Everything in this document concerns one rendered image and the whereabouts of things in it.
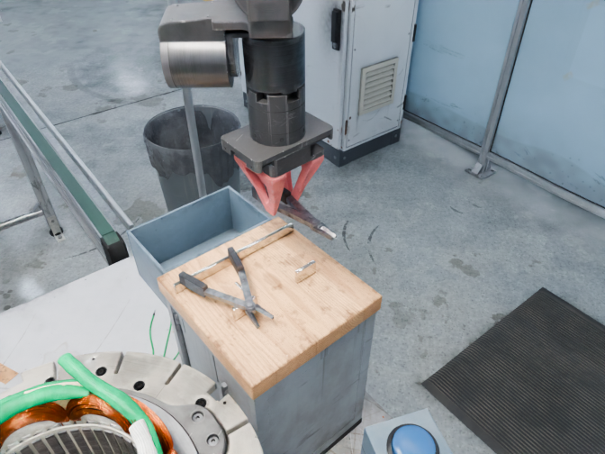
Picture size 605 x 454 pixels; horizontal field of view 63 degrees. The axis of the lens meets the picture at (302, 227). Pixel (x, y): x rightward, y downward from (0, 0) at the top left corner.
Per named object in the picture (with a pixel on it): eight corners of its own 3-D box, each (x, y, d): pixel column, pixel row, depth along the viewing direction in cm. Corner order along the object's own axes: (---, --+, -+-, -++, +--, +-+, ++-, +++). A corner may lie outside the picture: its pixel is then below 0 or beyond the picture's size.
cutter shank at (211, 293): (204, 295, 56) (203, 291, 55) (208, 290, 56) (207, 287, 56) (251, 312, 54) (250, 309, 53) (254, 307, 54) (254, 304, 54)
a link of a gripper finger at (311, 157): (239, 205, 58) (231, 135, 52) (287, 182, 61) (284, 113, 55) (276, 235, 54) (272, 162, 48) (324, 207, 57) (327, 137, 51)
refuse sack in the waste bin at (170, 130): (143, 192, 221) (125, 121, 199) (219, 164, 240) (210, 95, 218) (184, 237, 198) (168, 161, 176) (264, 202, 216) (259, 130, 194)
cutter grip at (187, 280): (179, 284, 58) (177, 274, 57) (185, 279, 58) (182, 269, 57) (204, 298, 56) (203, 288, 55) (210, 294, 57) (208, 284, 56)
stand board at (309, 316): (159, 291, 62) (156, 277, 61) (278, 228, 72) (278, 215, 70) (253, 401, 50) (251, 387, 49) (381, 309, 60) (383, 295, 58)
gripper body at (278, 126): (221, 152, 52) (212, 85, 47) (295, 120, 57) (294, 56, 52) (257, 179, 48) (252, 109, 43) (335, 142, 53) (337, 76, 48)
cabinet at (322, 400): (191, 405, 79) (161, 291, 62) (283, 343, 88) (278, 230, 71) (265, 505, 67) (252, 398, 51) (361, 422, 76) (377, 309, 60)
